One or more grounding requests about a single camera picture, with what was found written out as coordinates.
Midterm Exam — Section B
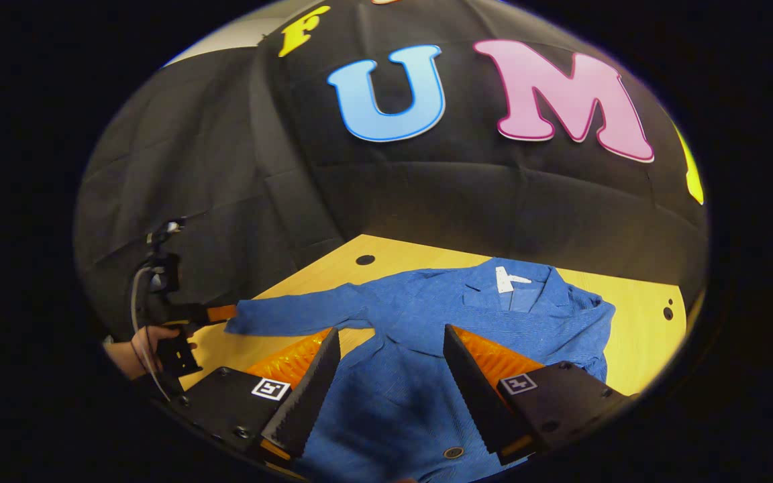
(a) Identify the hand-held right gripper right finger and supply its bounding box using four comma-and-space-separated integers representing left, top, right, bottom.
443, 324, 632, 467

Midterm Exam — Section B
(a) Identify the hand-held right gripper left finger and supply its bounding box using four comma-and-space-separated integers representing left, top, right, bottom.
170, 327, 342, 464

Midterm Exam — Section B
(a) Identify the blue knitted cardigan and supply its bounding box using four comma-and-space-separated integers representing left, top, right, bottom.
224, 258, 617, 483

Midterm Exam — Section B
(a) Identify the black backdrop cloth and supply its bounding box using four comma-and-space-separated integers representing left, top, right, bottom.
74, 0, 708, 323

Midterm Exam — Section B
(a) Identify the grey cable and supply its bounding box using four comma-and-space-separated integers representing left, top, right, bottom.
130, 265, 171, 403

